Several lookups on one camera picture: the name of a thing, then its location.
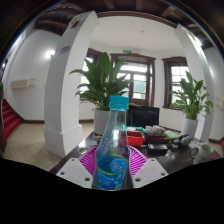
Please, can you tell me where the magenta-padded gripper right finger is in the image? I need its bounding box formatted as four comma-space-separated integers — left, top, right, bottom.
128, 145, 169, 189

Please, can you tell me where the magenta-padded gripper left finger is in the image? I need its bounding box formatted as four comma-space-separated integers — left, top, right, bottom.
55, 145, 100, 189

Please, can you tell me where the clear bottle with blue label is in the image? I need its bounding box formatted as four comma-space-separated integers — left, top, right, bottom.
92, 95, 134, 192

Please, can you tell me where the flat black device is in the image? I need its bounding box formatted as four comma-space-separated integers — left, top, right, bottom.
147, 143, 169, 155

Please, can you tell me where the red box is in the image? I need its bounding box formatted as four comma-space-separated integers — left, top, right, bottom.
119, 129, 145, 148

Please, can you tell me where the green box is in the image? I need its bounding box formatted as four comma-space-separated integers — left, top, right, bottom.
119, 125, 146, 134

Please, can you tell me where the brown box of white packets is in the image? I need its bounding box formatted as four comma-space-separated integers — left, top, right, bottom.
144, 124, 167, 144

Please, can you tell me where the light green flat pad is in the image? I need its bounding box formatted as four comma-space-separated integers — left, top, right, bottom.
164, 129, 181, 140

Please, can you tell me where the leafy plant in white pot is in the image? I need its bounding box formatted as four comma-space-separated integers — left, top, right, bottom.
169, 70, 214, 139
69, 52, 133, 136

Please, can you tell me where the black office chair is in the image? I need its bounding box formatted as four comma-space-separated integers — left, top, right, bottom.
127, 104, 160, 129

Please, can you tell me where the white mug with dark dots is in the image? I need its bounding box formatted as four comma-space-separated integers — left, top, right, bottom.
189, 143, 214, 166

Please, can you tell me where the dark wooden glazed double door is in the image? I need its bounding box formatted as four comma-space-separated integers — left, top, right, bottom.
109, 53, 157, 108

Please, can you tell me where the red carpeted staircase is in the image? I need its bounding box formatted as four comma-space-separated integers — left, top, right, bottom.
1, 99, 22, 140

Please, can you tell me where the dark-framed window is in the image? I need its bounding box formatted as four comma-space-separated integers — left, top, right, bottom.
162, 56, 191, 109
84, 48, 103, 101

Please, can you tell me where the white wall heater unit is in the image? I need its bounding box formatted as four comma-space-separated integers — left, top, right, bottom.
9, 78, 37, 90

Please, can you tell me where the glowing wall lamp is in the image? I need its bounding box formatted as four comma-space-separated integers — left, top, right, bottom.
44, 49, 56, 60

